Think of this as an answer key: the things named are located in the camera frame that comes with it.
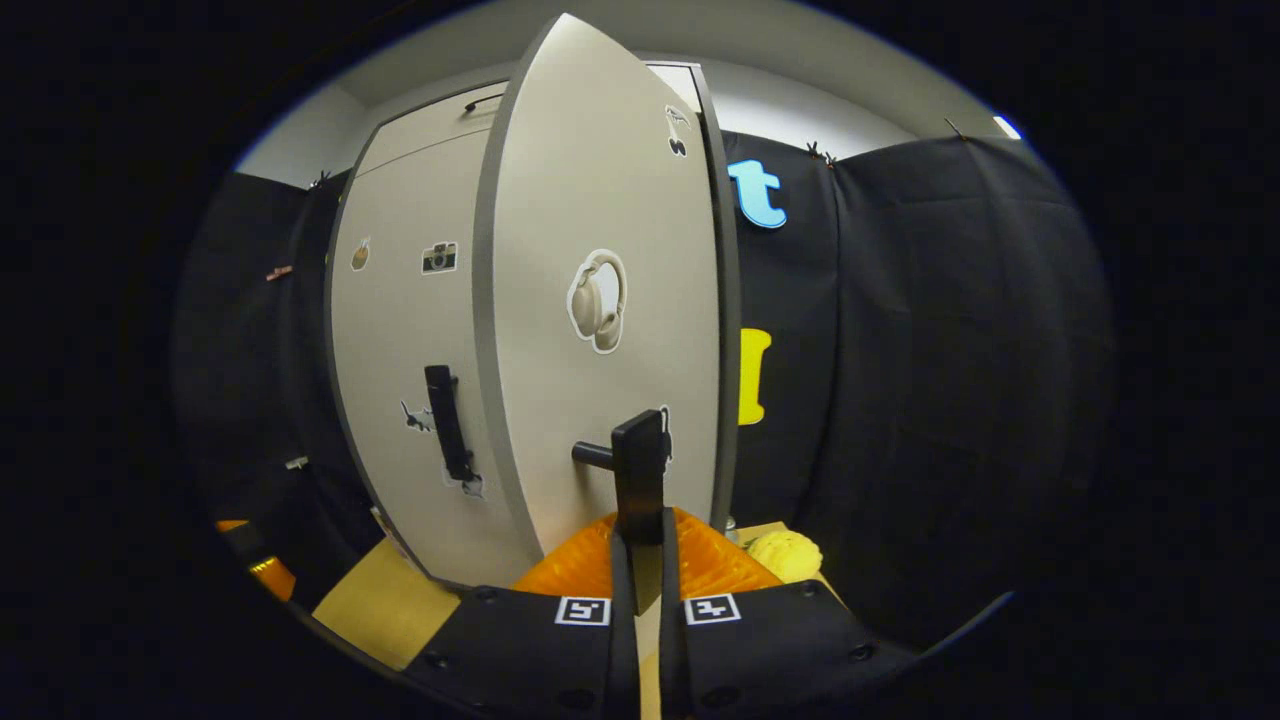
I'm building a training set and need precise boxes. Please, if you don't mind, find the cabinet door with camera sticker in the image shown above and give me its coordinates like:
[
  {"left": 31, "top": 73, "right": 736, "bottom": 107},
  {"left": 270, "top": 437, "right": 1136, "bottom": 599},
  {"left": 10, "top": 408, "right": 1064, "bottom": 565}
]
[{"left": 328, "top": 140, "right": 541, "bottom": 591}]

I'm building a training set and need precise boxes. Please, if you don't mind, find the beige double-door shoe cabinet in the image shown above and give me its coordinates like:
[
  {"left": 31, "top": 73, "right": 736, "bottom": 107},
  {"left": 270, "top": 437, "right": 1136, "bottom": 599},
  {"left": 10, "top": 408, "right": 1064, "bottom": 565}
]
[{"left": 325, "top": 12, "right": 743, "bottom": 591}]

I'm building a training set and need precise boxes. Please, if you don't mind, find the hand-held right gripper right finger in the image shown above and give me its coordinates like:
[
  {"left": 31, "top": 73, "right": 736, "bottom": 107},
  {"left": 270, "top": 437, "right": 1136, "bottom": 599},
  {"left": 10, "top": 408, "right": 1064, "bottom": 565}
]
[{"left": 655, "top": 508, "right": 916, "bottom": 720}]

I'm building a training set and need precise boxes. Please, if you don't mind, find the black door handle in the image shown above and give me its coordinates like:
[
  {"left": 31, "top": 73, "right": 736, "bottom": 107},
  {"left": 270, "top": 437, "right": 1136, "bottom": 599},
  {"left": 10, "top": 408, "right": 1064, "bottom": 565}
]
[
  {"left": 572, "top": 408, "right": 671, "bottom": 546},
  {"left": 424, "top": 365, "right": 476, "bottom": 483}
]

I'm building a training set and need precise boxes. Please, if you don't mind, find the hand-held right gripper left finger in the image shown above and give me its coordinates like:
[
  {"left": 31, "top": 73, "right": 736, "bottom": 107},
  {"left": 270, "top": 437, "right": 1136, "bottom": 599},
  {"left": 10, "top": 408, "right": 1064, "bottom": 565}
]
[{"left": 400, "top": 515, "right": 641, "bottom": 720}]

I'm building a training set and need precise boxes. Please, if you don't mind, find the black backdrop cloth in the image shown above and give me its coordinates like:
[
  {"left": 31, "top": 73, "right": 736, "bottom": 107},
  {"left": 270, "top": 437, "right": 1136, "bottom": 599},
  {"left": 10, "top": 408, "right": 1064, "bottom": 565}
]
[{"left": 170, "top": 130, "right": 1116, "bottom": 651}]

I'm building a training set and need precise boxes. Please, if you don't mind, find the yellow ruffled object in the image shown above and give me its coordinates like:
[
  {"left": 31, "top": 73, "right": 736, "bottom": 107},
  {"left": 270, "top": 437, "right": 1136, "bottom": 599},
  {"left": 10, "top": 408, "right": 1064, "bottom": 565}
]
[{"left": 747, "top": 530, "right": 824, "bottom": 584}]

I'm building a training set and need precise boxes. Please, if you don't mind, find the beige cabinet flap panel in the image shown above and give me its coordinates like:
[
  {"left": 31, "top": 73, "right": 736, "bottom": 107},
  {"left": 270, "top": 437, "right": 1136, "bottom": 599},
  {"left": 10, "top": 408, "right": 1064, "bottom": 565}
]
[{"left": 355, "top": 62, "right": 706, "bottom": 176}]

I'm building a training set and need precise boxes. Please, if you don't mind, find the cabinet door with headphones sticker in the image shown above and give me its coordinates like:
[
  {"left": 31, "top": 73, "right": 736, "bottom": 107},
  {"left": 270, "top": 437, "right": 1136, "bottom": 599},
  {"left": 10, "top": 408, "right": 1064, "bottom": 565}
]
[{"left": 472, "top": 12, "right": 723, "bottom": 561}]

